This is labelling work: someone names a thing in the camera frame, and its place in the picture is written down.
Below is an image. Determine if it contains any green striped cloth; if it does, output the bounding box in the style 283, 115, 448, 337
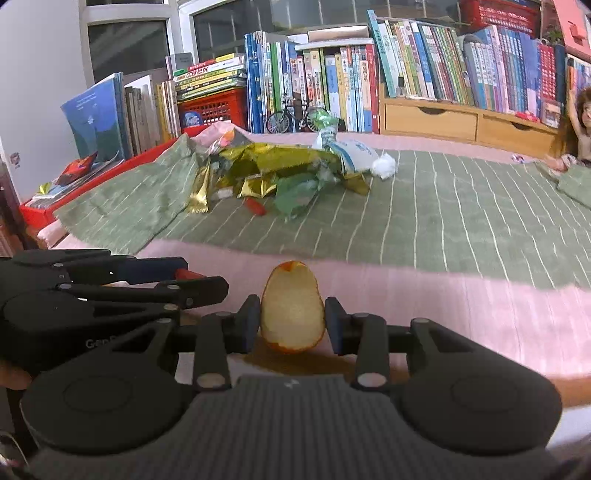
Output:
54, 134, 591, 289
536, 161, 591, 209

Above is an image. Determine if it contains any bitten apple piece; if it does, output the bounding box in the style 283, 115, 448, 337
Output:
261, 261, 325, 354

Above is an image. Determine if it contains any brown-haired doll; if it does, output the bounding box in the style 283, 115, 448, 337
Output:
544, 87, 591, 172

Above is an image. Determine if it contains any large gold foil wrapper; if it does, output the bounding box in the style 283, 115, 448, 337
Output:
217, 142, 342, 185

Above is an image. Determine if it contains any white paper ball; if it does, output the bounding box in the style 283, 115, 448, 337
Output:
370, 154, 398, 179

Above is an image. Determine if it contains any white and blue plastic bag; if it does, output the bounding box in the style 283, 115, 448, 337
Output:
323, 137, 377, 175

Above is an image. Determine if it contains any flat pile of booklets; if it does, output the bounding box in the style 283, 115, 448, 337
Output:
30, 157, 125, 210

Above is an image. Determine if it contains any pink plastic bag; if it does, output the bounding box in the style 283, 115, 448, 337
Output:
185, 121, 252, 151

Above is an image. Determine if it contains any white window frame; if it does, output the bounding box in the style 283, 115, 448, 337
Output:
78, 0, 259, 88

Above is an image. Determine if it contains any red plastic basket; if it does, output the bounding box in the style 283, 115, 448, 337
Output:
458, 0, 542, 35

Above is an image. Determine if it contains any red plastic crate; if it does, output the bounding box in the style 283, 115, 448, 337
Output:
178, 88, 249, 131

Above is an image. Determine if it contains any green plastic wrapper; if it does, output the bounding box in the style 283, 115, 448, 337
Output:
274, 173, 340, 219

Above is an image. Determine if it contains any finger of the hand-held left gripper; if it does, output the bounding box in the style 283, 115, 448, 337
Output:
60, 277, 230, 309
69, 256, 189, 284

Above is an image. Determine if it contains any red toy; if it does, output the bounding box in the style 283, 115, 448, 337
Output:
54, 151, 100, 186

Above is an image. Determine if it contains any pink tablecloth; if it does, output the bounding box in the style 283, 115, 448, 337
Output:
37, 124, 591, 386

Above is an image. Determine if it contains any small gold foil packet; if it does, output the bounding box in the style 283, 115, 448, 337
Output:
186, 164, 212, 214

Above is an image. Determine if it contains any large blue book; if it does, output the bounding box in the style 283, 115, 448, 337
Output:
60, 72, 134, 162

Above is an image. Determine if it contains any flat stack of green books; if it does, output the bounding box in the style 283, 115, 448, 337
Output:
173, 53, 247, 101

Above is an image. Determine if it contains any small picture frame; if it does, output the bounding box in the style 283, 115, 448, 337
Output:
540, 98, 563, 128

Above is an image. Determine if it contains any wooden drawer organizer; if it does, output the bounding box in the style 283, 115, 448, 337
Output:
379, 83, 561, 158

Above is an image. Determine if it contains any crumpled gold foil wrapper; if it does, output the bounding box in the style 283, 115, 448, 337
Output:
235, 176, 278, 198

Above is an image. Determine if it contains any pink box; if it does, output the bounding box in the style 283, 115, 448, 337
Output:
551, 0, 591, 58

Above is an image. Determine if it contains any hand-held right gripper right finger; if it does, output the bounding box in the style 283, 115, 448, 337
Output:
324, 296, 481, 392

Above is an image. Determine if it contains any row of blue upright books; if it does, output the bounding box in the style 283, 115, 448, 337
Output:
244, 31, 380, 134

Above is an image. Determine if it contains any black toy bicycle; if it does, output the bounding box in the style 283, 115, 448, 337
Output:
265, 95, 326, 134

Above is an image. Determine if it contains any red tray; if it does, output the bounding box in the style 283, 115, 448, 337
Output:
19, 124, 208, 227

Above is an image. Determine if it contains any long row of colourful books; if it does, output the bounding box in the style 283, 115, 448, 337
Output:
367, 9, 570, 116

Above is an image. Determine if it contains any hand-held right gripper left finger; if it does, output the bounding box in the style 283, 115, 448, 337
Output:
111, 294, 262, 393

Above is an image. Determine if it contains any green and white crumpled wrapper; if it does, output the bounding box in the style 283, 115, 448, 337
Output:
308, 107, 341, 149

